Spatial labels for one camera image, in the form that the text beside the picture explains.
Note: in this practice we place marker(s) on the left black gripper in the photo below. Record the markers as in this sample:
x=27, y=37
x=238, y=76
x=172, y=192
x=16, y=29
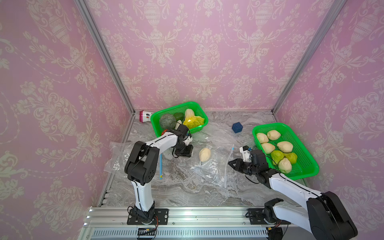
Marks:
x=188, y=153

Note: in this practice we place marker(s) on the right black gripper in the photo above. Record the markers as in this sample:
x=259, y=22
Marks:
x=245, y=166

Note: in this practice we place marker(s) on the clear zip-top bag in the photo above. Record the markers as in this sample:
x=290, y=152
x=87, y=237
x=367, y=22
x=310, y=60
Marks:
x=215, y=180
x=117, y=159

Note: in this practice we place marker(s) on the cream pear outside bag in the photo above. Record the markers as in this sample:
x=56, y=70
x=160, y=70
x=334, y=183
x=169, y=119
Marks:
x=262, y=138

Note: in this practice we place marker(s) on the cream pear from bag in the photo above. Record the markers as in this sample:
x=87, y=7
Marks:
x=285, y=146

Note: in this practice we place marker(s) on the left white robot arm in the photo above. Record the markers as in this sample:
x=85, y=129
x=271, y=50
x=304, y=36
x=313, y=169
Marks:
x=144, y=208

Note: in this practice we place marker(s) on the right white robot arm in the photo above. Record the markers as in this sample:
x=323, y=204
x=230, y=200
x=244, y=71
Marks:
x=300, y=195

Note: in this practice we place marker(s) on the pale cucumber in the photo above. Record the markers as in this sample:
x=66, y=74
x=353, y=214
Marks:
x=178, y=123

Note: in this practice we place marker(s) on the yellow-green lettuce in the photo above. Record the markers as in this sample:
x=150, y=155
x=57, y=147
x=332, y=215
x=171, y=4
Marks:
x=193, y=122

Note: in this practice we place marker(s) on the dark green melon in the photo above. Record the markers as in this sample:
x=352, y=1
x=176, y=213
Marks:
x=167, y=122

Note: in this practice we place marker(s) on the green avocado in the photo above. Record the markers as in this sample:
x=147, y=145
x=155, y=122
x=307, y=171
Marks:
x=179, y=116

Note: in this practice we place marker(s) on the blue cube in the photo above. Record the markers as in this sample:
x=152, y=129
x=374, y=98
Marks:
x=237, y=127

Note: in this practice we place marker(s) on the green basket with produce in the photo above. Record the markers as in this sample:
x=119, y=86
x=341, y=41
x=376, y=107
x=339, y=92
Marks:
x=175, y=109

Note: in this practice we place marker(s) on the pink white bottle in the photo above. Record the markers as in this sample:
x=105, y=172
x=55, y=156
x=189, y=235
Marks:
x=145, y=116

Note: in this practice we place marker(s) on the empty green basket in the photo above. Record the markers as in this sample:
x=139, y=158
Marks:
x=306, y=165

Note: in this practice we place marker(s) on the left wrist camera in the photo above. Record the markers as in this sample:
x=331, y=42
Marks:
x=188, y=140

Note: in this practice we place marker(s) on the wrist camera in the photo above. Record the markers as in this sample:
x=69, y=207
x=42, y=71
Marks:
x=245, y=151
x=188, y=140

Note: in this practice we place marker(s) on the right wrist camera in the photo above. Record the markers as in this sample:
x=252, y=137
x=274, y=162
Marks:
x=245, y=151

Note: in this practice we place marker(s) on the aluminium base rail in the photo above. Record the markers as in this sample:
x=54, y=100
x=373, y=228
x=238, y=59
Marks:
x=181, y=223

